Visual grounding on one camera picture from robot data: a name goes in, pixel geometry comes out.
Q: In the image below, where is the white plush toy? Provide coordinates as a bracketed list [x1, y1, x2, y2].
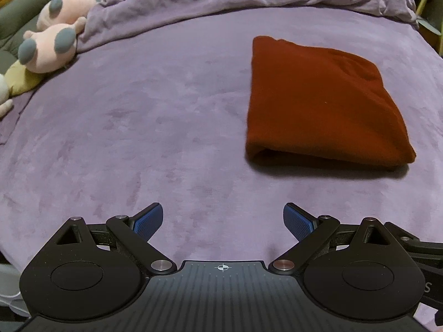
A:
[0, 74, 14, 118]

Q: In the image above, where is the pink plush toy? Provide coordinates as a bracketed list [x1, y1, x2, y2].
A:
[18, 0, 103, 74]

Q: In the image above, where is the grey upholstered headboard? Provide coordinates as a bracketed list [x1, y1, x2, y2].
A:
[1, 0, 50, 74]

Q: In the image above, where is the purple bed sheet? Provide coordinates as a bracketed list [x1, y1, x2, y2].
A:
[1, 7, 442, 266]

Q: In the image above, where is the yellow wooden side shelf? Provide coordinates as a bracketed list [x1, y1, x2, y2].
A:
[417, 0, 442, 57]

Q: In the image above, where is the yellow plush toy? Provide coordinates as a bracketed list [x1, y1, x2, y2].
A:
[4, 61, 45, 96]

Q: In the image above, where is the dark red knit cardigan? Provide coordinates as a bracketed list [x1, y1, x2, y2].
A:
[246, 36, 416, 169]

